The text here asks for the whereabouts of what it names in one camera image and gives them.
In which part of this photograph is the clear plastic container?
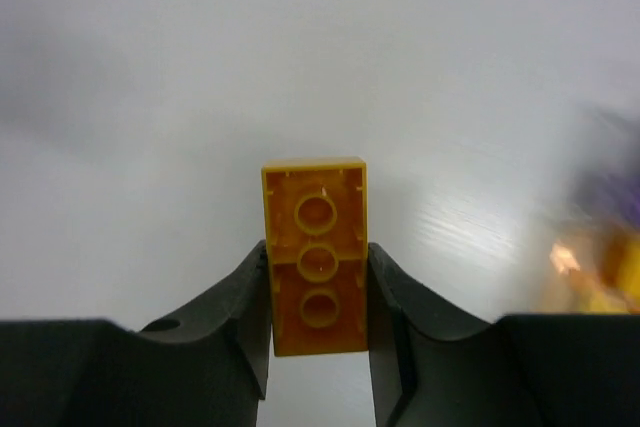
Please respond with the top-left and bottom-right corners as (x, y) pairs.
(534, 105), (639, 315)

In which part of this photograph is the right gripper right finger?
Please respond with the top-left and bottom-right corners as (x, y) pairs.
(367, 243), (639, 426)

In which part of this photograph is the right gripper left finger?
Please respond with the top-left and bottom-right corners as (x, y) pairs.
(1, 244), (271, 426)

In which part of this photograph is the small yellow duplo brick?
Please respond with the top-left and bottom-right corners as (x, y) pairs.
(261, 157), (368, 357)

